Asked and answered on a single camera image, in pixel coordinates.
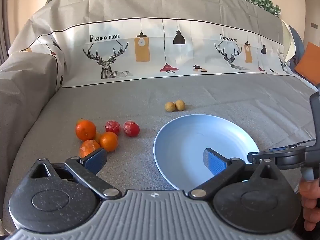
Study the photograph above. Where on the small brown potato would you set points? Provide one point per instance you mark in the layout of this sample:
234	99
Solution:
170	106
180	104

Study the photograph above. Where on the plastic-wrapped orange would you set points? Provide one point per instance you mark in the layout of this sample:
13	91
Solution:
87	148

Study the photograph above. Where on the light blue plate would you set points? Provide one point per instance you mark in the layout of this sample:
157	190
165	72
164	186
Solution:
190	140

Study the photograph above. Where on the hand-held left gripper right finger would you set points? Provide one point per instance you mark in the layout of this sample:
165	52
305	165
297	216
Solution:
214	163

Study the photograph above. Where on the large orange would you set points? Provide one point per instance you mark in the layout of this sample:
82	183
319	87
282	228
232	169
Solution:
85	130

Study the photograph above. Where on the person's right hand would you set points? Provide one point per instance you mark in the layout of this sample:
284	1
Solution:
311	200

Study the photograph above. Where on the blue cushion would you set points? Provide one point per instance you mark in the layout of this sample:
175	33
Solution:
298	45

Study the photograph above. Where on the wall socket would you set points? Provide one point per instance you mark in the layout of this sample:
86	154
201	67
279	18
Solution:
314	25

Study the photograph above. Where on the grey curtain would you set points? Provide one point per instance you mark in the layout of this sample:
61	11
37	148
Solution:
3	30

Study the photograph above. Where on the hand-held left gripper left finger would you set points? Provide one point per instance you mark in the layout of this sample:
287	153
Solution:
96	159

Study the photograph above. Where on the plastic-wrapped red tomato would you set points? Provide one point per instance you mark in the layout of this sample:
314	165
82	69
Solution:
131	128
112	127

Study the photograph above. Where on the orange cushion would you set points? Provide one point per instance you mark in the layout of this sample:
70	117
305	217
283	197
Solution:
308	63

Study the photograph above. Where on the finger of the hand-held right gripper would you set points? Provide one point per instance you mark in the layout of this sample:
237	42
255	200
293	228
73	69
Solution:
287	156

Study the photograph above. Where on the small orange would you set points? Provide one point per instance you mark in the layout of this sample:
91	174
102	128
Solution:
109	141

